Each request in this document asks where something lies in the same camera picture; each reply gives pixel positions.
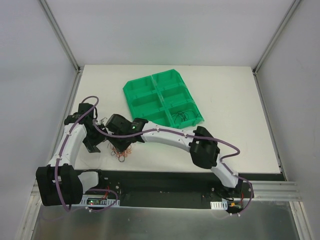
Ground aluminium frame rail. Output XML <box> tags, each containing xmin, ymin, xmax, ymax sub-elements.
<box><xmin>251</xmin><ymin>181</ymin><xmax>302</xmax><ymax>202</ymax></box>

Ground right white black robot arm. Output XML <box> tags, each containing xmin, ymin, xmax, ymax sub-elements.
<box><xmin>105</xmin><ymin>114</ymin><xmax>243</xmax><ymax>198</ymax></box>

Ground coloured wire bundle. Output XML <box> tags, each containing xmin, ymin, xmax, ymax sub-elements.
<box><xmin>108</xmin><ymin>142</ymin><xmax>134</xmax><ymax>163</ymax></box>

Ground left white cable duct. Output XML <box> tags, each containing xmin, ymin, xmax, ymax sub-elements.
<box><xmin>77</xmin><ymin>197</ymin><xmax>120</xmax><ymax>208</ymax></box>

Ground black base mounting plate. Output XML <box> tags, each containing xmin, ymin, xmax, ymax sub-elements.
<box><xmin>87</xmin><ymin>170</ymin><xmax>254</xmax><ymax>209</ymax></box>

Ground green plastic bin left column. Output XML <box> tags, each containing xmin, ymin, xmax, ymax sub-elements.
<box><xmin>123</xmin><ymin>75</ymin><xmax>171</xmax><ymax>127</ymax></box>

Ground green plastic bin right column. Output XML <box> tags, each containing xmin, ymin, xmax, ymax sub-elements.
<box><xmin>151</xmin><ymin>69</ymin><xmax>204</xmax><ymax>129</ymax></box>

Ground green plastic bin column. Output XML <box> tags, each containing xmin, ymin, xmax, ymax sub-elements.
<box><xmin>151</xmin><ymin>69</ymin><xmax>204</xmax><ymax>129</ymax></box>
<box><xmin>123</xmin><ymin>75</ymin><xmax>171</xmax><ymax>127</ymax></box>

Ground white cable duct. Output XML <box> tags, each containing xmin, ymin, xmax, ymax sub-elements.
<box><xmin>210</xmin><ymin>200</ymin><xmax>228</xmax><ymax>211</ymax></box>
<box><xmin>77</xmin><ymin>197</ymin><xmax>120</xmax><ymax>208</ymax></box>

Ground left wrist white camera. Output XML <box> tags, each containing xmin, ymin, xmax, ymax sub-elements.
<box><xmin>92</xmin><ymin>117</ymin><xmax>108</xmax><ymax>126</ymax></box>

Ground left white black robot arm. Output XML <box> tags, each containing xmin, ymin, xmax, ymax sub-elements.
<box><xmin>35</xmin><ymin>102</ymin><xmax>106</xmax><ymax>207</ymax></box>

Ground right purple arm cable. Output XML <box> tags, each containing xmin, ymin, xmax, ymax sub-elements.
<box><xmin>92</xmin><ymin>119</ymin><xmax>255</xmax><ymax>216</ymax></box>

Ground right white cable duct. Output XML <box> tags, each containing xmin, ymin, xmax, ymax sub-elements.
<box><xmin>210</xmin><ymin>200</ymin><xmax>228</xmax><ymax>211</ymax></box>

